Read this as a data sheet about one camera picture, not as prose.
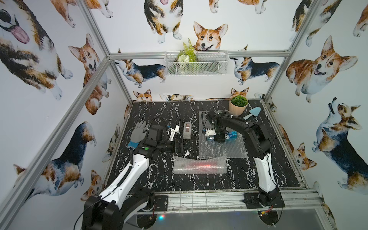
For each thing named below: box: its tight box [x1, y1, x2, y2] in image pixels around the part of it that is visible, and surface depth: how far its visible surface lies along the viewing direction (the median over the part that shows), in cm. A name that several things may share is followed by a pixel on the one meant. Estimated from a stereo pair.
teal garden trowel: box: [242, 106, 262, 120], surface depth 116 cm
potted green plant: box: [229, 93, 249, 116], surface depth 108 cm
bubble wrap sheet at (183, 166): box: [172, 156, 228, 175], surface depth 82 cm
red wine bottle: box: [189, 162, 224, 171], surface depth 81 cm
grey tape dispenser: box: [183, 121, 193, 140], surface depth 102 cm
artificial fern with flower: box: [177, 37, 200, 75], surface depth 87 cm
